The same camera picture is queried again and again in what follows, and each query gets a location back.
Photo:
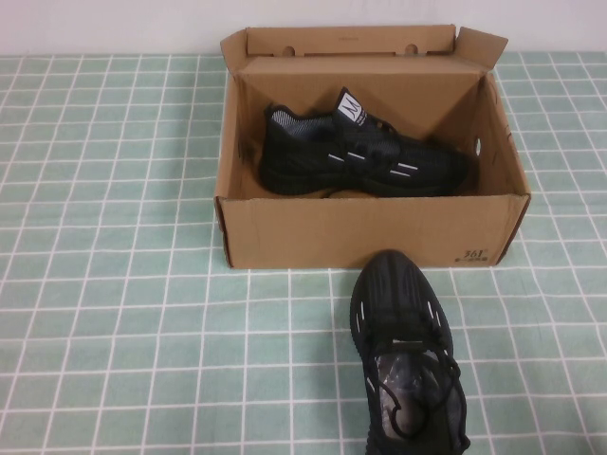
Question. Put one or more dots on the black knit sneaker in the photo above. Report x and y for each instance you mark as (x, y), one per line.
(393, 294)
(303, 151)

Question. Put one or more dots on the brown cardboard shoe box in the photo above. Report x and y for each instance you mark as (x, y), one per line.
(360, 232)

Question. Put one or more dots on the green white checked tablecloth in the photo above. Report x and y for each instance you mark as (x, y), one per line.
(118, 284)

